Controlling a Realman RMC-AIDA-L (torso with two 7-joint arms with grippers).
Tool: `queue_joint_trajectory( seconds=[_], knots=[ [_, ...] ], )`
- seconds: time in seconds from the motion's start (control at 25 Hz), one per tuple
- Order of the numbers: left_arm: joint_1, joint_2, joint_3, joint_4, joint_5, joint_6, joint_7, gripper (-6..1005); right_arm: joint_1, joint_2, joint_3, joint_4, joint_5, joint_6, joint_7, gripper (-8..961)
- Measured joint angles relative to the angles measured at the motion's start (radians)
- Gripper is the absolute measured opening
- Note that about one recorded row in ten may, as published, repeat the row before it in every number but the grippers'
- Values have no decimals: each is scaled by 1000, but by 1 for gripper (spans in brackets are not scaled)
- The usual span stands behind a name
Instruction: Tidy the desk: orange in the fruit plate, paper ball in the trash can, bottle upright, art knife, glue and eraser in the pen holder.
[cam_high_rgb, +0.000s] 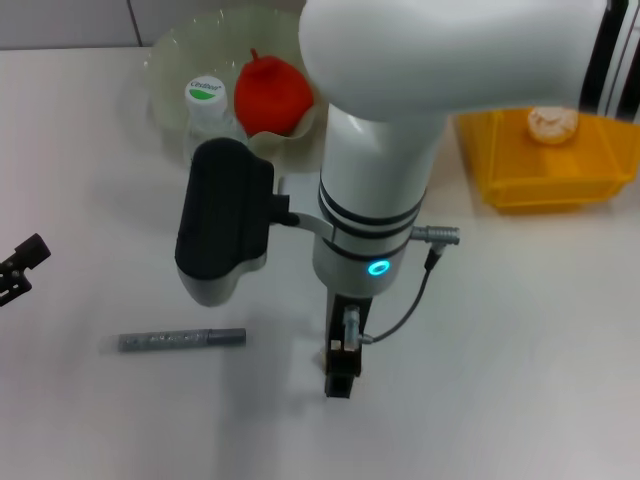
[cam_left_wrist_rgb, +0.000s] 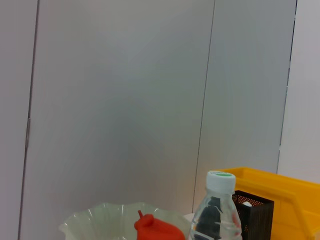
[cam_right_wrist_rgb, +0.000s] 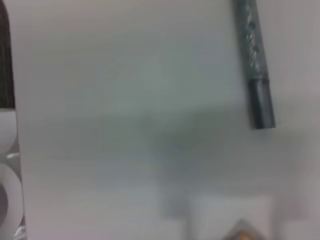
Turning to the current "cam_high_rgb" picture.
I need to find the silver marker pen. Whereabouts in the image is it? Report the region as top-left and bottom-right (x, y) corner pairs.
(116, 327), (248, 354)

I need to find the translucent green fruit plate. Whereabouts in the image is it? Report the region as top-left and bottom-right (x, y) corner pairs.
(142, 4), (331, 171)

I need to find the white paper ball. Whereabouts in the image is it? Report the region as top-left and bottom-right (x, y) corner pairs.
(527, 105), (579, 146)

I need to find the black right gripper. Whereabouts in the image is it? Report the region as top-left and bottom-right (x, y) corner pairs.
(324, 289), (374, 400)

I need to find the right wrist cable with plug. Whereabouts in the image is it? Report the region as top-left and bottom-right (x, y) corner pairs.
(342, 224), (461, 350)

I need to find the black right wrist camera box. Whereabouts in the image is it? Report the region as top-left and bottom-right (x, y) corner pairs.
(173, 137), (334, 307)

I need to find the yellow plastic bin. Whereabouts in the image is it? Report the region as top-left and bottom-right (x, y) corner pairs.
(453, 107), (640, 215)

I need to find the red tomato-shaped toy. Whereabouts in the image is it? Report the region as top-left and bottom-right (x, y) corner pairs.
(233, 47), (315, 137)

